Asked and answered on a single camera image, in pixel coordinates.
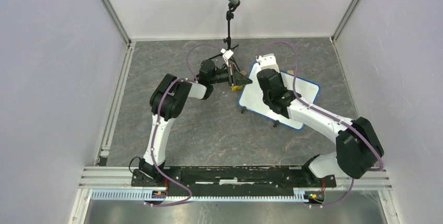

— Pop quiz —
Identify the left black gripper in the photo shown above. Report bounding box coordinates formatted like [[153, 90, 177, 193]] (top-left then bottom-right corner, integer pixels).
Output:
[[209, 63, 252, 87]]

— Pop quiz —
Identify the blue framed whiteboard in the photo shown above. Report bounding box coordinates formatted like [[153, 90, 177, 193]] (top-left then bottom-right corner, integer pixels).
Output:
[[238, 62, 304, 130]]

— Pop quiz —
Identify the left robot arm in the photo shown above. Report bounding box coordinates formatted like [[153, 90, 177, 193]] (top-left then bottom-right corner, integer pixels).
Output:
[[134, 60, 252, 186]]

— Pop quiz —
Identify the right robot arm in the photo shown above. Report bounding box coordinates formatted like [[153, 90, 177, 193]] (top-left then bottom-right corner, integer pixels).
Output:
[[257, 69, 384, 186]]

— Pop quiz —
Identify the black microphone tripod stand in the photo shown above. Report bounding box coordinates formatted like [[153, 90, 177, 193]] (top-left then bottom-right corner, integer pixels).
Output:
[[209, 0, 240, 71]]

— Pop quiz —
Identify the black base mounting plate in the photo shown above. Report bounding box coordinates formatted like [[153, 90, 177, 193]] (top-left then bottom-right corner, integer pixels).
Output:
[[131, 166, 336, 197]]

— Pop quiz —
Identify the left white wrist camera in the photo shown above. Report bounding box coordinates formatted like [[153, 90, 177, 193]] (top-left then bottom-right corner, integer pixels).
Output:
[[220, 49, 234, 66]]

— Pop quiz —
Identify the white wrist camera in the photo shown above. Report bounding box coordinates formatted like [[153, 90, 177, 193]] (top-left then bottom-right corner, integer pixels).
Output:
[[256, 53, 280, 73], [220, 49, 234, 66]]

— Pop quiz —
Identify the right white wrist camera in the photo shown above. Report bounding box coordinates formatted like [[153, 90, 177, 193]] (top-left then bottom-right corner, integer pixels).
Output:
[[256, 53, 280, 73]]

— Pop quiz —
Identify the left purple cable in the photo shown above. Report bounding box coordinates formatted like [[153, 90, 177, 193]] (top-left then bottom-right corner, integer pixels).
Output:
[[147, 44, 229, 208]]

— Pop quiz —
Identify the purple cable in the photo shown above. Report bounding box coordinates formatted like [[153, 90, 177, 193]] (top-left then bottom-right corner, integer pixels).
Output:
[[147, 44, 229, 208], [257, 40, 386, 209]]

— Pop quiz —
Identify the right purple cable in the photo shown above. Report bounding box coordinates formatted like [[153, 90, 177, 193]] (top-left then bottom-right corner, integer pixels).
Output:
[[257, 40, 386, 209]]

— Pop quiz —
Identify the aluminium frame rail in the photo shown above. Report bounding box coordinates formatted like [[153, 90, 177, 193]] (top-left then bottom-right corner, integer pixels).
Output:
[[71, 167, 400, 223]]

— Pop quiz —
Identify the slotted cable duct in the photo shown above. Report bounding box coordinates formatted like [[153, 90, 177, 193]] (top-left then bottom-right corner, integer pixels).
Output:
[[90, 188, 326, 203]]

